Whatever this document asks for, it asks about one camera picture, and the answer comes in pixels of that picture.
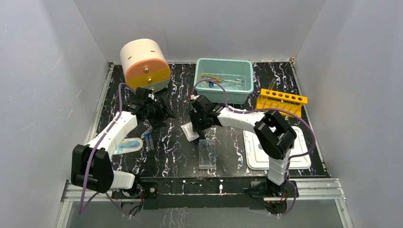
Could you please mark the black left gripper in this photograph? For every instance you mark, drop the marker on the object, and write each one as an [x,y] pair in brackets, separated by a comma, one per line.
[158,109]

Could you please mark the yellow test tube rack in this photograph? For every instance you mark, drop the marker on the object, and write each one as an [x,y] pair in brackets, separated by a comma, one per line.
[274,99]

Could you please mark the blue capped vial left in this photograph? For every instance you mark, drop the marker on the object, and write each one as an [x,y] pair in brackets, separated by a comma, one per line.
[146,138]

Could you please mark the teal plastic bin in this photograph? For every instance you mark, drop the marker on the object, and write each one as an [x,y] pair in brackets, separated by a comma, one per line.
[225,69]

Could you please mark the white bin lid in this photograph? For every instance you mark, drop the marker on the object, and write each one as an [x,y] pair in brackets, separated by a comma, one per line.
[257,159]

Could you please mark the clear plastic funnel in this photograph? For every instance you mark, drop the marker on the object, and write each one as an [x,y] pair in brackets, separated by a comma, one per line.
[147,131]

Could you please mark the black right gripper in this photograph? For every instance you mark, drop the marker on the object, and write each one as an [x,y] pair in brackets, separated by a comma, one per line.
[196,126]

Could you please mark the cream orange cylindrical centrifuge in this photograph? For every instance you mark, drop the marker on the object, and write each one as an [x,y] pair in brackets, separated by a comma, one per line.
[144,65]

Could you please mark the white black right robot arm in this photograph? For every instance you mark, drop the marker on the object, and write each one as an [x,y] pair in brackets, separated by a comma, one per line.
[275,134]

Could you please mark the clear well plate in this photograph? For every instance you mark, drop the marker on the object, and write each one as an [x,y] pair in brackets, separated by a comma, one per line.
[207,155]

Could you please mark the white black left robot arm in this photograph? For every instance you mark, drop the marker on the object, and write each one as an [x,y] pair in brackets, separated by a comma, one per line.
[91,163]

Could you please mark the glass test tube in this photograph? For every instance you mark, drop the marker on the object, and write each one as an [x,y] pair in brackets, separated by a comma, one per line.
[272,84]

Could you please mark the blue capped vial right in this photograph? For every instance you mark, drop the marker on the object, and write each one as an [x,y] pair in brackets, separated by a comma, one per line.
[151,141]

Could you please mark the small clear plastic bag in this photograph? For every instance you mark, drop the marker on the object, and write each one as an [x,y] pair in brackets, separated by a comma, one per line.
[189,133]

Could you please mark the blue packaged syringe blister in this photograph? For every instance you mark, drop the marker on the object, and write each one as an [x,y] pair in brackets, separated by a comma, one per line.
[129,145]

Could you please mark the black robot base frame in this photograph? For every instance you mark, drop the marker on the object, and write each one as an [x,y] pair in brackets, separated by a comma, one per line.
[212,192]

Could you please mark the tan rubber tubing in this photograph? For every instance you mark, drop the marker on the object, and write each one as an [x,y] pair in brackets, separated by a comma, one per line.
[208,77]

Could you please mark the blue capped vial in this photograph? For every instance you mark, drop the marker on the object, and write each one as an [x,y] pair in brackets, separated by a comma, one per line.
[151,141]
[146,138]

